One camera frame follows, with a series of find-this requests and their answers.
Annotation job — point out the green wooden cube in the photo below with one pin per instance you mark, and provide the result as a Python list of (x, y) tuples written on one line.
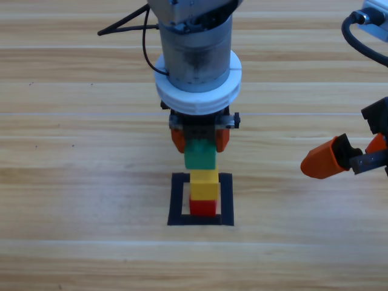
[(200, 157)]

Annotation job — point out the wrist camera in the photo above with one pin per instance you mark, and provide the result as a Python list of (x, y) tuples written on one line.
[(377, 18)]

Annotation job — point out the black tape square outline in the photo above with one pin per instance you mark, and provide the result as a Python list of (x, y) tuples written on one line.
[(175, 200)]

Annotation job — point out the red wooden cube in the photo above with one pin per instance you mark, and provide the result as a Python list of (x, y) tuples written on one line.
[(202, 207)]

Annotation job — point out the yellow wooden cube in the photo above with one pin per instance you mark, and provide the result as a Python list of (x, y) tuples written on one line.
[(204, 186)]

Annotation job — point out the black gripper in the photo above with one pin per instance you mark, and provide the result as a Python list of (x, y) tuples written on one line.
[(200, 127), (379, 116)]

